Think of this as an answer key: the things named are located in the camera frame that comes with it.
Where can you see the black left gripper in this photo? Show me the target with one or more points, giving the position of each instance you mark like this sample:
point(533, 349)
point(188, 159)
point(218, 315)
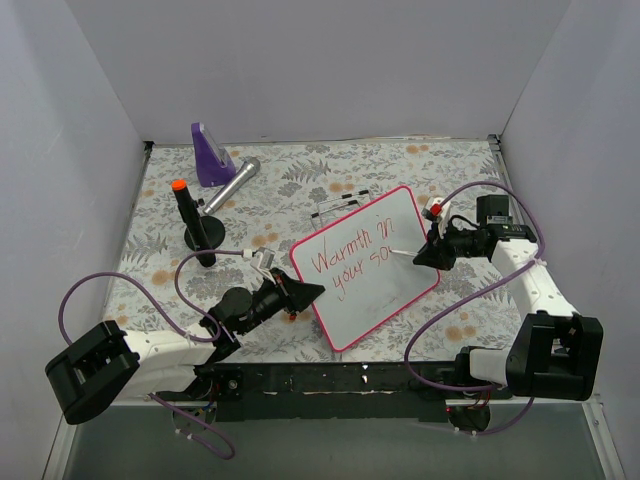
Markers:
point(286, 293)

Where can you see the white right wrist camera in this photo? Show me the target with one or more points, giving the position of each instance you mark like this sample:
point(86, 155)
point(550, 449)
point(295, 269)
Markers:
point(437, 212)

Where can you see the black torch with orange cap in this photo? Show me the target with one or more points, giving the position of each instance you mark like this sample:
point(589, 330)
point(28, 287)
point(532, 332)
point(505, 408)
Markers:
point(202, 232)

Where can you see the white red whiteboard marker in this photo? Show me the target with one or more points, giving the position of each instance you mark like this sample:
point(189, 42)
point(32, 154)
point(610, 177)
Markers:
point(403, 252)

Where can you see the purple wedge stand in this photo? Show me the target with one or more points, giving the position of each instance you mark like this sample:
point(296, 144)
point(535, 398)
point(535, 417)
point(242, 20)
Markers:
point(214, 166)

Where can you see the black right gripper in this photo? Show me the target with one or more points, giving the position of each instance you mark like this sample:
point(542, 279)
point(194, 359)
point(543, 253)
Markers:
point(442, 246)

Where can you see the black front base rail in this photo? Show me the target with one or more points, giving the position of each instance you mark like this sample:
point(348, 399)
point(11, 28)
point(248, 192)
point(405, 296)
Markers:
point(317, 391)

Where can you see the pink framed whiteboard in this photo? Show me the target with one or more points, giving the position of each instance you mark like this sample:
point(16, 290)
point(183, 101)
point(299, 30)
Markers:
point(365, 284)

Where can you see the silver microphone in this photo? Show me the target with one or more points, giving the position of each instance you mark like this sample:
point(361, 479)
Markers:
point(249, 169)

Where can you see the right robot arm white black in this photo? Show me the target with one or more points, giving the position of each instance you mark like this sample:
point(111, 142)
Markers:
point(556, 350)

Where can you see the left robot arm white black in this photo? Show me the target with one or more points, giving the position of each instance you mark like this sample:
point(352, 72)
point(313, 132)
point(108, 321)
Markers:
point(108, 363)

